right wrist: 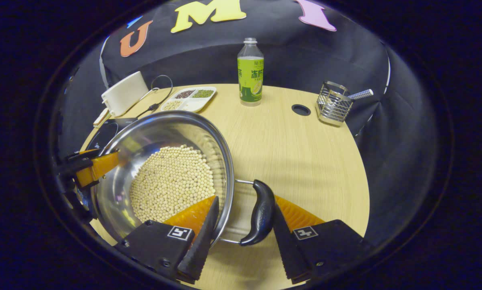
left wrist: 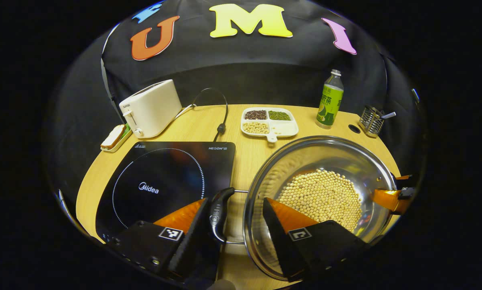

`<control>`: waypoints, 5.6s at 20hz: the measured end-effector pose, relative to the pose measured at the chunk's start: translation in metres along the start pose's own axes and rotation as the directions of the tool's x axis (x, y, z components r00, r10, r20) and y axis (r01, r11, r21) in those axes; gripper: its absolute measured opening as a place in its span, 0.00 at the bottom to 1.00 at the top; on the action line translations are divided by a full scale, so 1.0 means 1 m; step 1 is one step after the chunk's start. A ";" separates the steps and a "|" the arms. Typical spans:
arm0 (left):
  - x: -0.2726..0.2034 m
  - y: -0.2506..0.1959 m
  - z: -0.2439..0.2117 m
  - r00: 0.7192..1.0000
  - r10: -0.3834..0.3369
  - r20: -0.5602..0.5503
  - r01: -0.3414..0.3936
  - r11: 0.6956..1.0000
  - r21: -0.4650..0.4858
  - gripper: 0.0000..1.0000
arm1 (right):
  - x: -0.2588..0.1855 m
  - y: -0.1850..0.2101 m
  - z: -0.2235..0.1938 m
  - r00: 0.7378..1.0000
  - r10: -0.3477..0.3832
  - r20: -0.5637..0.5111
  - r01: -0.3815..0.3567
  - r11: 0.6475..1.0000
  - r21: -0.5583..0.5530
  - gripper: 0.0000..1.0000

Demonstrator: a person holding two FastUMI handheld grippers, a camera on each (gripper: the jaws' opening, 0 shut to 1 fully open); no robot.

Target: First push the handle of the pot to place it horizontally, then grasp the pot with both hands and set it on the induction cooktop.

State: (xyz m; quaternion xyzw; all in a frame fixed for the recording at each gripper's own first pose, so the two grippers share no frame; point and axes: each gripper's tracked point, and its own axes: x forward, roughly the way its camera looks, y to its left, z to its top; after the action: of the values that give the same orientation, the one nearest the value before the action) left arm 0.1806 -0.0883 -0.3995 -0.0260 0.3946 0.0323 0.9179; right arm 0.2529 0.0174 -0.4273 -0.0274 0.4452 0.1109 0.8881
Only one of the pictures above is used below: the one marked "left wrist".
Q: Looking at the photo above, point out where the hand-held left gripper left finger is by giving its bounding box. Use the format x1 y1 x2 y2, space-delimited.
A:
106 197 225 284

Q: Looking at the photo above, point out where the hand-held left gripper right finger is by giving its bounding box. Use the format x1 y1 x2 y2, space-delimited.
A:
262 197 368 282

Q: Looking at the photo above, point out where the black induction cooktop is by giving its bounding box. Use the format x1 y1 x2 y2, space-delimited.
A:
95 141 236 243

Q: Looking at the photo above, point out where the stainless steel pot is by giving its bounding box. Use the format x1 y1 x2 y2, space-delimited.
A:
209 135 398 281

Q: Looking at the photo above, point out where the pile of soybeans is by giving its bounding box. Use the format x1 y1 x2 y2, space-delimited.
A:
277 169 363 233

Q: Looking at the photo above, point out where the green tea bottle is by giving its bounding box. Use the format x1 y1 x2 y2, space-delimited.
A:
316 69 344 129

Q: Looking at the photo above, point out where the white divided bean dish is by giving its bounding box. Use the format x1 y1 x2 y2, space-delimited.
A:
241 107 299 143

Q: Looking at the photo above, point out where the white toaster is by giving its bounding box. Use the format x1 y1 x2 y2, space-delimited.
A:
119 79 183 139

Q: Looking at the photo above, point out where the black backdrop cloth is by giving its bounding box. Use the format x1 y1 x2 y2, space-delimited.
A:
43 0 426 202

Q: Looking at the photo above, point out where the metal wire basket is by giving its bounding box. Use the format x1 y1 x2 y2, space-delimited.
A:
359 106 386 138

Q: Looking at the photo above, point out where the black power cable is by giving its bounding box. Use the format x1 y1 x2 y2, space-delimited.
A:
176 88 229 142

